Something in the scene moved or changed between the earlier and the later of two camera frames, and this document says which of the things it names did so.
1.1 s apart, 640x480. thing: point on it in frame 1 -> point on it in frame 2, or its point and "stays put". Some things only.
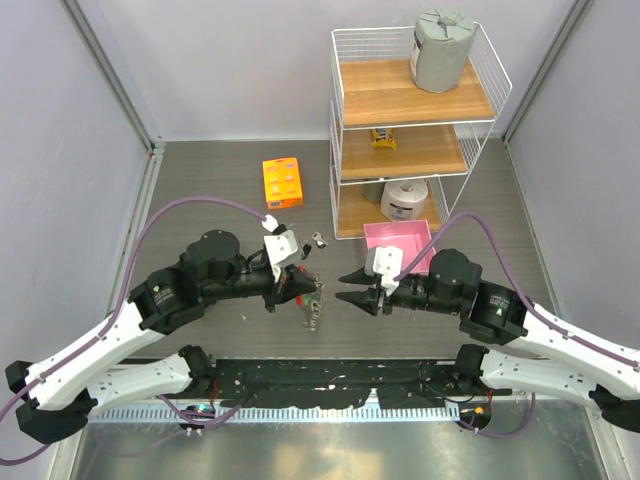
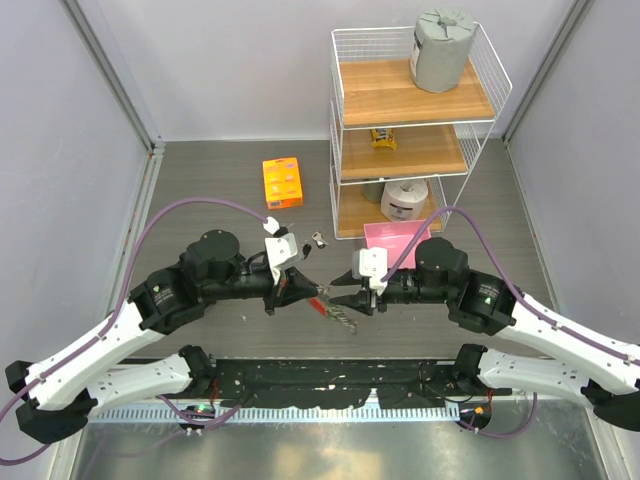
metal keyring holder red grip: x=315 y=306 -> x=321 y=303
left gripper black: x=291 y=283 stays put
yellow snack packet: x=383 y=137 stays put
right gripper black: x=367 y=298 stays put
